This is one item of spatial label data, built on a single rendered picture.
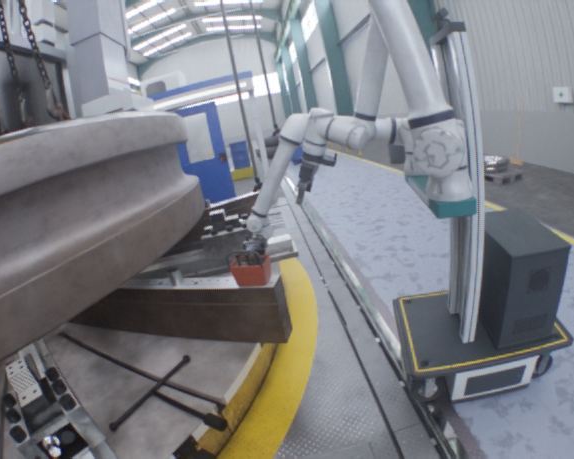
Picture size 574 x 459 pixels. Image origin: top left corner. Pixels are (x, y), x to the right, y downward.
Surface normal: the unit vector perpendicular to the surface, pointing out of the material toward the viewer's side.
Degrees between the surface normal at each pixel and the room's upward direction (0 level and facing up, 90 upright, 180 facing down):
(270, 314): 90
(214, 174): 90
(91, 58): 90
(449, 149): 95
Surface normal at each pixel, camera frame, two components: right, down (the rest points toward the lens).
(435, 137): -0.51, 0.43
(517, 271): -0.17, 0.35
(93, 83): 0.10, 0.30
